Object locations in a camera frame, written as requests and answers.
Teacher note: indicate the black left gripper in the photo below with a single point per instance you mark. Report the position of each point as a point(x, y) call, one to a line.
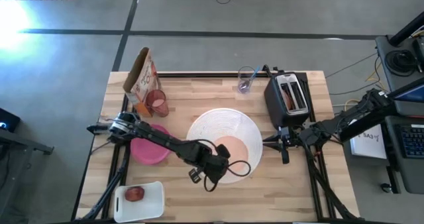
point(213, 171)

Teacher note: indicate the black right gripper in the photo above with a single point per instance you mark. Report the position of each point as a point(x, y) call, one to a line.
point(286, 134)

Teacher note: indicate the peach plastic bowl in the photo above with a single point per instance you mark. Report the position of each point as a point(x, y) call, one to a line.
point(236, 151)

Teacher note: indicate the round brown bagel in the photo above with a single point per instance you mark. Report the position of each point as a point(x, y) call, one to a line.
point(287, 101)

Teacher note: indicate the white rectangular plastic tray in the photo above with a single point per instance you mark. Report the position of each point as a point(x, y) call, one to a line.
point(149, 205)

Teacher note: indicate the pink plastic plate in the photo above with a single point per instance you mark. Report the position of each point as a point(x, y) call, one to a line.
point(145, 151)

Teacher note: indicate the red apple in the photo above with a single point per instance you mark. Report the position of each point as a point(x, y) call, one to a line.
point(134, 194)

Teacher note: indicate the blue plastic spoon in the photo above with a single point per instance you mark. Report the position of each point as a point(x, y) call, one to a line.
point(255, 74)

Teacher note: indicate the red translucent plastic cup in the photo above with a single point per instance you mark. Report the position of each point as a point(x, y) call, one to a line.
point(159, 106)

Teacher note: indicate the pumpkin cereal box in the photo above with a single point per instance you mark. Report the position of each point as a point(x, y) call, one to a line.
point(142, 81)

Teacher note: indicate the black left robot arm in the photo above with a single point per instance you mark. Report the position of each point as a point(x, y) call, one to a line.
point(159, 139)

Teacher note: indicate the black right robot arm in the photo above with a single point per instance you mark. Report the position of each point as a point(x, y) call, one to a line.
point(348, 121)

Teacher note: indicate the black two-slot toaster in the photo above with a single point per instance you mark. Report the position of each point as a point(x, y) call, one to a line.
point(276, 104)

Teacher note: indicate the large white round plate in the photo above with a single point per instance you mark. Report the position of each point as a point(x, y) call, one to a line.
point(225, 124)

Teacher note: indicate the clear glass tumbler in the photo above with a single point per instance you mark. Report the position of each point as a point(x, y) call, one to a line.
point(245, 86)

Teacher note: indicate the white paper sheet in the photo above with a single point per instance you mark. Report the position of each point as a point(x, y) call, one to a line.
point(367, 144)

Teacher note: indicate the grey desk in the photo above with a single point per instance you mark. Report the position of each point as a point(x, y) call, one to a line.
point(394, 83)

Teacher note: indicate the black computer keyboard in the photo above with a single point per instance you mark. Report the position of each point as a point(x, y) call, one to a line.
point(412, 141)

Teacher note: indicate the laptop with blue screen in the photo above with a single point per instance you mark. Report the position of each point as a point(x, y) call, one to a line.
point(410, 93)

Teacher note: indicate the grey metal stand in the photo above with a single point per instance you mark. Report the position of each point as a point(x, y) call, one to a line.
point(20, 144)

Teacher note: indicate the black box with blue light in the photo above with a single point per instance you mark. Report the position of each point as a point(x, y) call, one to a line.
point(8, 119)

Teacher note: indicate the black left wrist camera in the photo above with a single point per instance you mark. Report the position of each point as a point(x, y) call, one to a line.
point(223, 150)

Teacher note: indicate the black aluminium table frame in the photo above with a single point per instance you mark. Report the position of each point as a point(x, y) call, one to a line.
point(212, 75)

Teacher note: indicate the black table edge bracket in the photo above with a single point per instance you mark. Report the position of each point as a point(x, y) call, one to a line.
point(96, 129)

